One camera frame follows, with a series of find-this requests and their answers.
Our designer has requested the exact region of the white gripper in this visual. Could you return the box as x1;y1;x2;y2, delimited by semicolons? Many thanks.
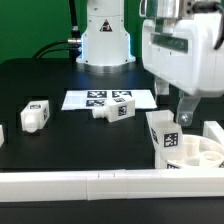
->
142;14;224;127

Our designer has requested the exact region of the white round stool seat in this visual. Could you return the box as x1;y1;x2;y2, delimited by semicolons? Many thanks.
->
154;134;224;170

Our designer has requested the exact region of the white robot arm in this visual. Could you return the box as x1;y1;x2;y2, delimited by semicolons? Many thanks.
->
77;0;224;126

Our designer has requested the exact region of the white right fence block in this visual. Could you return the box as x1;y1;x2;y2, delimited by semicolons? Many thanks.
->
203;121;224;146

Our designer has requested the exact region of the white fence block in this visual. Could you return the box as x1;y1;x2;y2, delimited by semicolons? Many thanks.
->
203;121;224;146
0;125;4;148

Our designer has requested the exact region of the white marker sheet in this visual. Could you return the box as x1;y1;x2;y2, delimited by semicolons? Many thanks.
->
62;90;157;110

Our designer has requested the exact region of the white left fence block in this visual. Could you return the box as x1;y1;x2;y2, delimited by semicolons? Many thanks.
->
0;125;4;148

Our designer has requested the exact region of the black cable on base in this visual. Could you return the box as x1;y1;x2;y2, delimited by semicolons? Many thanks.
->
32;0;83;60

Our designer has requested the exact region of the white front fence rail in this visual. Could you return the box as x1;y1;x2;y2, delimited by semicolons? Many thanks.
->
0;168;224;202

